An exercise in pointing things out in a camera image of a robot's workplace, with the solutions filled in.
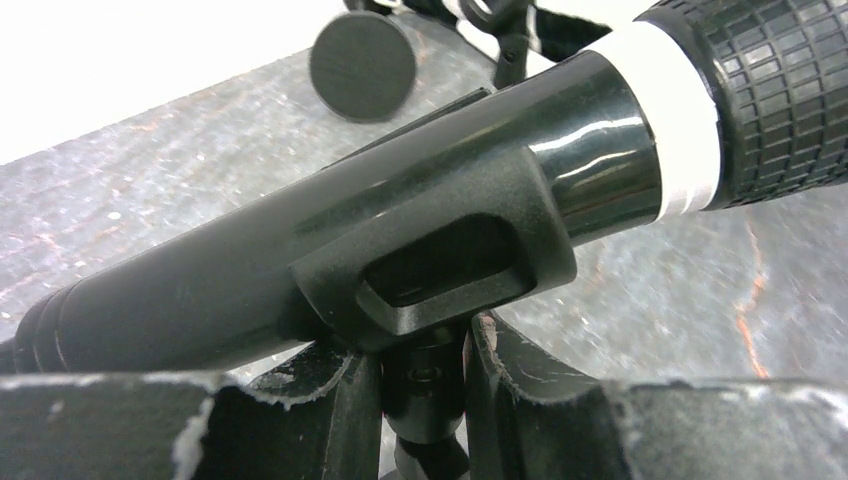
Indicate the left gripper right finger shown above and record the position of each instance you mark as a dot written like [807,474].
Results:
[530,416]

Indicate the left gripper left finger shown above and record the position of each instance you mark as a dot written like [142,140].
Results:
[317,416]

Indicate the black mic stand with clip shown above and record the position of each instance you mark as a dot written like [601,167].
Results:
[400,257]

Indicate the black handheld microphone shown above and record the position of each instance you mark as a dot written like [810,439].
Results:
[692,106]

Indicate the tipped black mic stand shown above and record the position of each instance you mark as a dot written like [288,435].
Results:
[362,66]

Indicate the black mic stand ring holder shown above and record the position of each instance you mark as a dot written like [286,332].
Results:
[506,21]

